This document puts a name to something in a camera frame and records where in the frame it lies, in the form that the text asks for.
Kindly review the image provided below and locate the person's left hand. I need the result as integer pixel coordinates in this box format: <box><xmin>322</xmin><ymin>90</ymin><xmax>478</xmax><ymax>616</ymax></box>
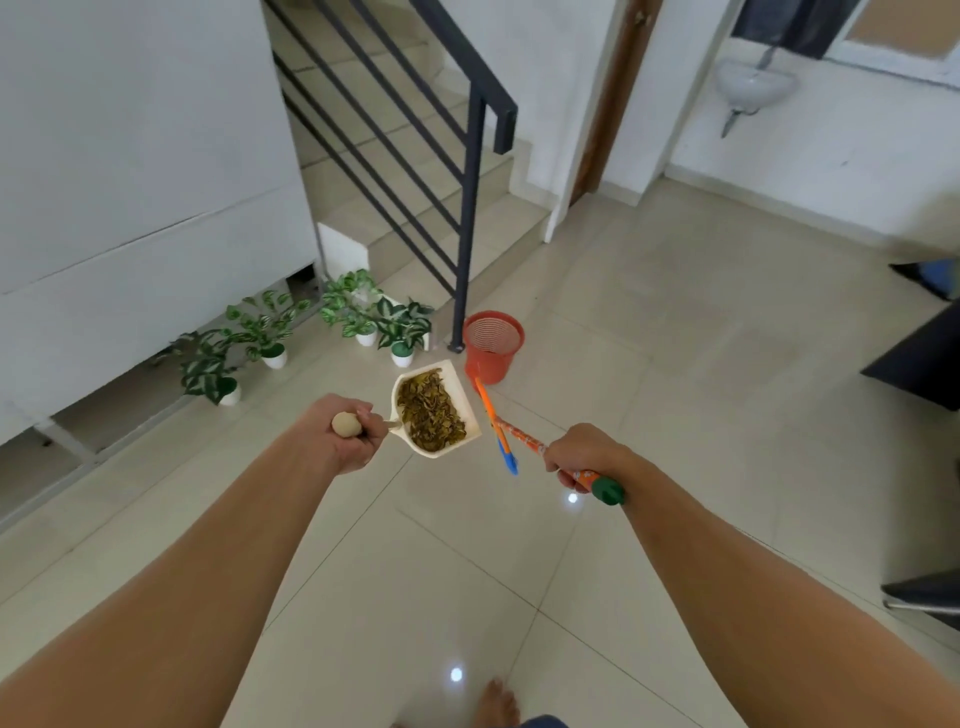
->
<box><xmin>296</xmin><ymin>393</ymin><xmax>391</xmax><ymax>477</ymax></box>

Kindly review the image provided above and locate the person's right hand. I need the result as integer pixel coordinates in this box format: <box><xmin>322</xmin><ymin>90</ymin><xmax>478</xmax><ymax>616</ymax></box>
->
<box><xmin>543</xmin><ymin>423</ymin><xmax>639</xmax><ymax>496</ymax></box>

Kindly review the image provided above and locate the orange patterned broom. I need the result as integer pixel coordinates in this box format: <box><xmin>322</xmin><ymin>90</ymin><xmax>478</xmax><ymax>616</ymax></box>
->
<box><xmin>472</xmin><ymin>376</ymin><xmax>627</xmax><ymax>507</ymax></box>

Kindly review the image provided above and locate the cream dustpan with knob handle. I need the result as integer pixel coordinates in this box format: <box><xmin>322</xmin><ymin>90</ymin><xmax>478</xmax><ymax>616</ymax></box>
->
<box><xmin>331</xmin><ymin>359</ymin><xmax>483</xmax><ymax>459</ymax></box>

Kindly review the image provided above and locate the person's right forearm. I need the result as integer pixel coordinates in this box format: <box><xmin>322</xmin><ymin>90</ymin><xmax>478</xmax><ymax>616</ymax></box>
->
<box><xmin>618</xmin><ymin>457</ymin><xmax>960</xmax><ymax>728</ymax></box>

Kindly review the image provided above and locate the person's left forearm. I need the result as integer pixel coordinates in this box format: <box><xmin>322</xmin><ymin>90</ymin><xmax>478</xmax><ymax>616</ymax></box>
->
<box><xmin>0</xmin><ymin>431</ymin><xmax>339</xmax><ymax>728</ymax></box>

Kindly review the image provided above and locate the pile of dry leaves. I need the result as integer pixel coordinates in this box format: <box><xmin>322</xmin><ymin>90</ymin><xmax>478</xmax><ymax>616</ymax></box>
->
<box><xmin>396</xmin><ymin>369</ymin><xmax>468</xmax><ymax>454</ymax></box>

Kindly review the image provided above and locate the potted plant in white pot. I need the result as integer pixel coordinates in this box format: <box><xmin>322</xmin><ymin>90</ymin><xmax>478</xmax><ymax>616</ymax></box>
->
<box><xmin>225</xmin><ymin>289</ymin><xmax>312</xmax><ymax>371</ymax></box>
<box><xmin>318</xmin><ymin>268</ymin><xmax>385</xmax><ymax>348</ymax></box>
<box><xmin>153</xmin><ymin>328</ymin><xmax>245</xmax><ymax>408</ymax></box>
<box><xmin>373</xmin><ymin>296</ymin><xmax>436</xmax><ymax>369</ymax></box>

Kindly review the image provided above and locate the orange plastic waste basket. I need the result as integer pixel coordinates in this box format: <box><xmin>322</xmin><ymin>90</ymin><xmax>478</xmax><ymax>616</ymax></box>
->
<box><xmin>462</xmin><ymin>310</ymin><xmax>526</xmax><ymax>387</ymax></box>

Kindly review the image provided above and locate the beige tiled staircase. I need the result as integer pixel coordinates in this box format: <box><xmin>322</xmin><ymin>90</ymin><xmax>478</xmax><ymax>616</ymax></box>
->
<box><xmin>264</xmin><ymin>0</ymin><xmax>552</xmax><ymax>309</ymax></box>

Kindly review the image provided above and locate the person's bare foot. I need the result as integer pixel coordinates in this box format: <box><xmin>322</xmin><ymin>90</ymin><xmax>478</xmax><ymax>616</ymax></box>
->
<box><xmin>470</xmin><ymin>678</ymin><xmax>521</xmax><ymax>728</ymax></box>

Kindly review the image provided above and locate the black metal stair railing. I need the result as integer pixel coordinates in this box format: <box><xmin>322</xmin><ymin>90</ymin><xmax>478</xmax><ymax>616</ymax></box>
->
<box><xmin>262</xmin><ymin>0</ymin><xmax>519</xmax><ymax>354</ymax></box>

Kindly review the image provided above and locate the white panel counter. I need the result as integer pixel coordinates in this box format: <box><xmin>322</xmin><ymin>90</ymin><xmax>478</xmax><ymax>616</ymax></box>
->
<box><xmin>0</xmin><ymin>0</ymin><xmax>324</xmax><ymax>526</ymax></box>

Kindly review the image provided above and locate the black furniture panel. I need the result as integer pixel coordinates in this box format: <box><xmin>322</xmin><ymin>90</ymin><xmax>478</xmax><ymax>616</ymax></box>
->
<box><xmin>860</xmin><ymin>298</ymin><xmax>960</xmax><ymax>413</ymax></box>

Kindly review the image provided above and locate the black chair with metal leg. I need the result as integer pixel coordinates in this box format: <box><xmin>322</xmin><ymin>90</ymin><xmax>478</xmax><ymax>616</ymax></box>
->
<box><xmin>880</xmin><ymin>568</ymin><xmax>960</xmax><ymax>633</ymax></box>

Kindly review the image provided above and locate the black and blue seat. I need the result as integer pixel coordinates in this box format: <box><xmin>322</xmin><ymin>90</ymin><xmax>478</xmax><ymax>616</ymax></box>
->
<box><xmin>888</xmin><ymin>258</ymin><xmax>960</xmax><ymax>303</ymax></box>

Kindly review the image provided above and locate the brown wooden door frame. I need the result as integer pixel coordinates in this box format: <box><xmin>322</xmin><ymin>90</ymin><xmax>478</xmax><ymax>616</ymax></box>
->
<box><xmin>568</xmin><ymin>0</ymin><xmax>666</xmax><ymax>208</ymax></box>

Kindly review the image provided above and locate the white wall sink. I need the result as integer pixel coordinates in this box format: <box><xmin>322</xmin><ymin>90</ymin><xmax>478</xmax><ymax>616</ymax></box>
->
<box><xmin>712</xmin><ymin>58</ymin><xmax>798</xmax><ymax>115</ymax></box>

